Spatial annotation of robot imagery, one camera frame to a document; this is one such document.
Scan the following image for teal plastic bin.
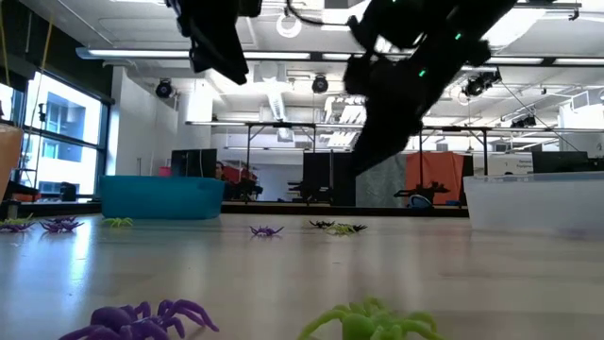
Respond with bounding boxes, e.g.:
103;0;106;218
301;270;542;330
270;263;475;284
98;175;227;221

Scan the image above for black tripod stand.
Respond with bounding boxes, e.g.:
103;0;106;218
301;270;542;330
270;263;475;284
35;101;49;190

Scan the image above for black cabinet panel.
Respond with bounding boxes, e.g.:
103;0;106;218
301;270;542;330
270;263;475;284
302;150;358;208

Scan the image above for white ring lamp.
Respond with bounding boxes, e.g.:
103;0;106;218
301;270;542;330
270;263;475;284
276;12;303;40

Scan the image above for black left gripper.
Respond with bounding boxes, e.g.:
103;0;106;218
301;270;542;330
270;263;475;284
164;0;263;87

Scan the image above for black metal rig frame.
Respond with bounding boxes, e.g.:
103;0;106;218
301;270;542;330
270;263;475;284
243;121;318;204
417;125;490;166

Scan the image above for black aluminium table frame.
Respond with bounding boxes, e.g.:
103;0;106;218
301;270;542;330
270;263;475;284
0;200;469;219

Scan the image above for black spotlight cluster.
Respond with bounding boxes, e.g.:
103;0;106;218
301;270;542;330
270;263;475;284
461;69;503;99

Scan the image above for grey cloth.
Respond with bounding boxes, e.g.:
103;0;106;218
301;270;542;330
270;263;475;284
355;149;409;209

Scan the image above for long LED light bar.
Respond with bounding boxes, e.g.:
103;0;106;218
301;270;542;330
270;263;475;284
75;45;604;67

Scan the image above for clear plastic bin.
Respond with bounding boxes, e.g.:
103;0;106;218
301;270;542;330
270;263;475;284
462;170;604;240

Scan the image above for orange cloth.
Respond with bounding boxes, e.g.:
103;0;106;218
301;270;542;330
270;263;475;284
405;150;467;207

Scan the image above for large glass window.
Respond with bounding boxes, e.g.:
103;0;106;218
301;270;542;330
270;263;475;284
0;70;110;202

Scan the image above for white printed sign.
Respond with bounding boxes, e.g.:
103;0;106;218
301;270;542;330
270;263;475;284
487;153;534;177

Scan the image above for orange plastic bin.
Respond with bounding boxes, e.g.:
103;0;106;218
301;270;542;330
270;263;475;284
0;123;25;204

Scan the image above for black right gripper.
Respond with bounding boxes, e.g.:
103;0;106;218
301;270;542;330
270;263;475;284
343;50;445;175

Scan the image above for wide black monitor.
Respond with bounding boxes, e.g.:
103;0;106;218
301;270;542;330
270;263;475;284
531;150;604;174

